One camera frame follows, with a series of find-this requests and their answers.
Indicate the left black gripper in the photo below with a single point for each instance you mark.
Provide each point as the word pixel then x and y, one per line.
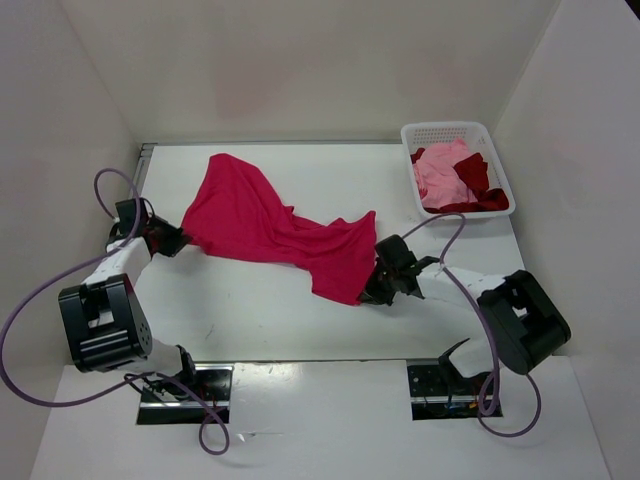
pixel 177 240

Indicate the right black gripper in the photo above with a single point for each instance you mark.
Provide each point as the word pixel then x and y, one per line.
pixel 372 293

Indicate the magenta t shirt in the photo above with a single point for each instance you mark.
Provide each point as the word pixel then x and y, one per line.
pixel 237 214

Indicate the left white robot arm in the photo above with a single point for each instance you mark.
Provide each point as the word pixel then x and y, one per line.
pixel 105 325

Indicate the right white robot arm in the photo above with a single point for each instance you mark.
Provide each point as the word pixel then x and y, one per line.
pixel 522 326

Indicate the light pink t shirt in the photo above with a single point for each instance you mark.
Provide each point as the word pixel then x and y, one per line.
pixel 438 183

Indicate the white plastic basket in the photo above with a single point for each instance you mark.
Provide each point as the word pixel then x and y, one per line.
pixel 477 138

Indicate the dark red t shirt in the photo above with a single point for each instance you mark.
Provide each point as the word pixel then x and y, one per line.
pixel 474 173

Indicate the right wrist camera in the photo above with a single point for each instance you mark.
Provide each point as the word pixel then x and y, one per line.
pixel 394 254

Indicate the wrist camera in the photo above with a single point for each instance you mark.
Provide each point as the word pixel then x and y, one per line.
pixel 394 254
pixel 132 215

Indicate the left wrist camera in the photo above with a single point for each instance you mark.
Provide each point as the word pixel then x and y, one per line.
pixel 132 215

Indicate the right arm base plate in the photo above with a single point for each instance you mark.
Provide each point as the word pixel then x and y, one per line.
pixel 433 397

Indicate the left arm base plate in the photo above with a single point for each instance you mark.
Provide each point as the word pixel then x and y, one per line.
pixel 169 407

